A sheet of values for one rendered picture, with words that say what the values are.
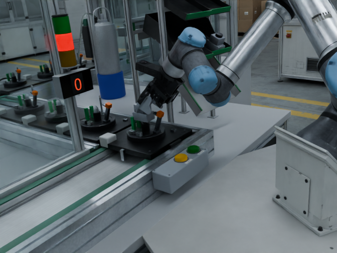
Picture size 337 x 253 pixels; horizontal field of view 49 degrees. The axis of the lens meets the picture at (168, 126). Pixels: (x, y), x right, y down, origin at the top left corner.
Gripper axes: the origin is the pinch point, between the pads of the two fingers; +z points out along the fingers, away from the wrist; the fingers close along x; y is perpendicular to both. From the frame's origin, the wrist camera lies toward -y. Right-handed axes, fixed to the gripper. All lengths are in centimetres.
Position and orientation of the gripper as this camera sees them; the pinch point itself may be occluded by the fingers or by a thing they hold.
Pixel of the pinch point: (142, 106)
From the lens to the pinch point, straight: 130.1
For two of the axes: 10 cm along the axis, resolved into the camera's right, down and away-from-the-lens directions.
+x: 6.1, -3.3, 7.2
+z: -4.5, 6.0, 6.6
